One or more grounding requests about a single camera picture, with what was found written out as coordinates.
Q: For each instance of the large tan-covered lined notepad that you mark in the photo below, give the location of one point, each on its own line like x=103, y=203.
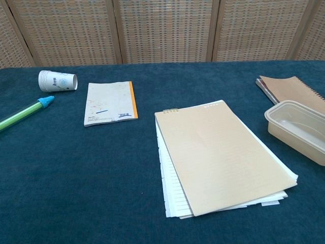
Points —
x=223, y=157

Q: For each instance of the brown spiral notebook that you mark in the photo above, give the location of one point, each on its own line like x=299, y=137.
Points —
x=292, y=89

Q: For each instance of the white notepad orange spine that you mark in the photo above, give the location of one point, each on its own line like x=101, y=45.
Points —
x=109, y=104

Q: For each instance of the woven bamboo folding screen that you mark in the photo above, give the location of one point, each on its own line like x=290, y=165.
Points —
x=162, y=30

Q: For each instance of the dark blue table cloth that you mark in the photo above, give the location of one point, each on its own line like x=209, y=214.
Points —
x=76, y=178

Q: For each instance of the white paper cup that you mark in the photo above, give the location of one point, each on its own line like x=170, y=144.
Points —
x=54, y=81

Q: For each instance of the beige plastic food container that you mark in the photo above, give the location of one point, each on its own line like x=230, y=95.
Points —
x=294, y=132

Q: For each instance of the green tube toy blue ends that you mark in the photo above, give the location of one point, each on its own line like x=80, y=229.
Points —
x=23, y=113

